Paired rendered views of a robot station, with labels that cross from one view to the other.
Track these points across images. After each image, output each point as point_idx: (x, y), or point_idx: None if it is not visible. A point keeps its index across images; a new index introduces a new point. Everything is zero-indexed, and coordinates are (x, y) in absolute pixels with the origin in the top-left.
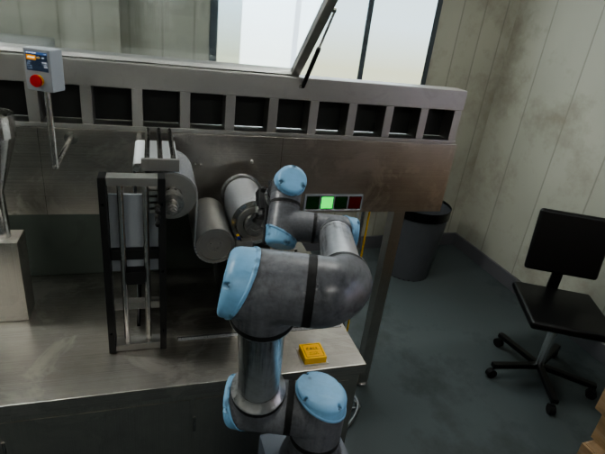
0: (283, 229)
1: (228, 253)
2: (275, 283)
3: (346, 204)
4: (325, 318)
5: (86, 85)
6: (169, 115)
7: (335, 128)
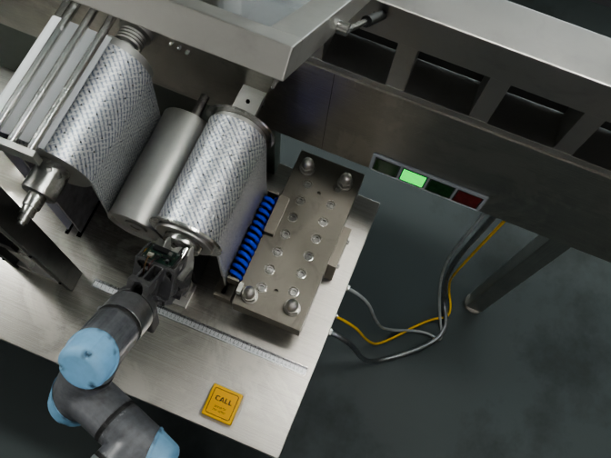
0: (59, 410)
1: (156, 239)
2: None
3: (449, 194)
4: None
5: None
6: None
7: (475, 76)
